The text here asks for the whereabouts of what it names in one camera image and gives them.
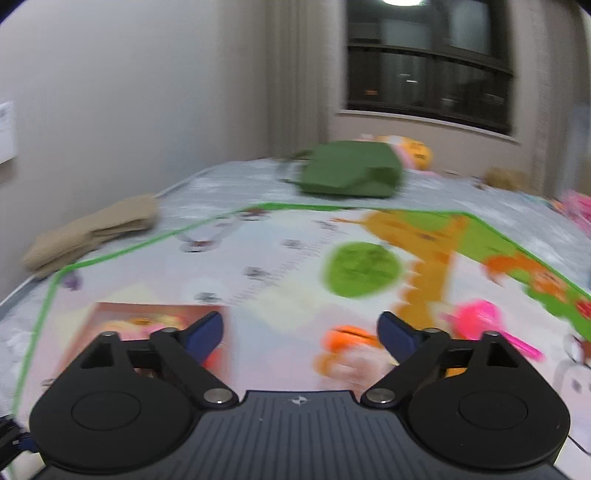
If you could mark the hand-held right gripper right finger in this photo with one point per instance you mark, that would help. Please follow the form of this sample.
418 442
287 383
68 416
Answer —
395 334

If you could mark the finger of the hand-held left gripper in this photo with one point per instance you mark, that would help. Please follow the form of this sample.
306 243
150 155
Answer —
14 436

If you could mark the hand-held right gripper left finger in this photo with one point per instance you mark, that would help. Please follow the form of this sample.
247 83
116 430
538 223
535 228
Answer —
205 334

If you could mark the crochet doll orange hat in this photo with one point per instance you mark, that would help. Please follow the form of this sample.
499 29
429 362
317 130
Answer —
346 355

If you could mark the pink plastic toy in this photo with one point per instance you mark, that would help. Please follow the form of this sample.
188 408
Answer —
480 321

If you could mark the printed play mat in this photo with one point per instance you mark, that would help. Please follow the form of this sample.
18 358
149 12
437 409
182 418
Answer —
286 277

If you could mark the folded tan blanket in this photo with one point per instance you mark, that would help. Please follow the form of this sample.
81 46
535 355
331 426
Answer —
92 230

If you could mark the orange plush toy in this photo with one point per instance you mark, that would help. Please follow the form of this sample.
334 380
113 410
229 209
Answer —
415 154

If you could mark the small brown plush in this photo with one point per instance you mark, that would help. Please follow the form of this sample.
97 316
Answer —
505 179

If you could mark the pink toy house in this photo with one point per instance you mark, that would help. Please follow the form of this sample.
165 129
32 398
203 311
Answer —
577 205

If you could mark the beige curtain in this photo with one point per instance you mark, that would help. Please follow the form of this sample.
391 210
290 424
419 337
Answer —
304 74
540 92

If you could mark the dark window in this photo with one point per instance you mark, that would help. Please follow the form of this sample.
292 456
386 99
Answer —
429 60

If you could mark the white wall device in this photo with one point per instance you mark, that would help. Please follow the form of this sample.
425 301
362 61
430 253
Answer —
7 131

